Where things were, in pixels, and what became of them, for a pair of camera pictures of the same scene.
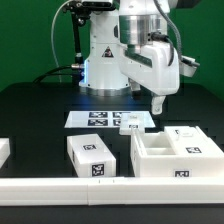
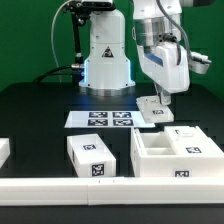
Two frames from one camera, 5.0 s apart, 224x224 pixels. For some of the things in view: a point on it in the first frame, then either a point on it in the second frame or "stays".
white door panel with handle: (132, 124) → (152, 110)
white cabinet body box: (153, 156) stays
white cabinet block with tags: (90, 156) stays
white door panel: (191, 140) stays
